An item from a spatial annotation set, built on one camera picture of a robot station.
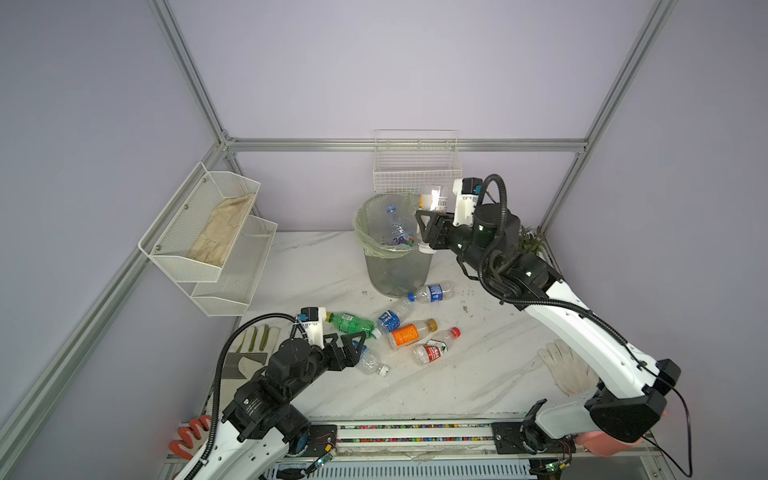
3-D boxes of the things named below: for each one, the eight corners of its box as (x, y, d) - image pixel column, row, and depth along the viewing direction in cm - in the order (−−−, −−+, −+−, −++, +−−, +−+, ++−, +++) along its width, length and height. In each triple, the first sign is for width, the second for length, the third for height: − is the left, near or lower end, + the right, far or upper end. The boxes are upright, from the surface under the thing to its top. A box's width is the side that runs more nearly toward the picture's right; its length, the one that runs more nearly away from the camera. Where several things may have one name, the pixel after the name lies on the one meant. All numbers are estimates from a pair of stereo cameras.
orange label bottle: (394, 354, 90) (394, 346, 85) (388, 341, 92) (388, 333, 88) (437, 334, 94) (439, 326, 89) (430, 323, 96) (432, 314, 92)
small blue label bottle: (369, 333, 94) (368, 325, 90) (401, 302, 102) (402, 293, 97) (382, 345, 92) (382, 337, 87) (414, 312, 99) (415, 303, 95)
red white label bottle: (426, 371, 86) (428, 364, 82) (412, 355, 89) (413, 347, 85) (462, 340, 93) (466, 332, 88) (447, 326, 96) (450, 317, 91)
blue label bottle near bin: (407, 302, 99) (408, 296, 97) (407, 289, 103) (407, 283, 100) (452, 302, 99) (454, 296, 97) (450, 289, 103) (452, 283, 100)
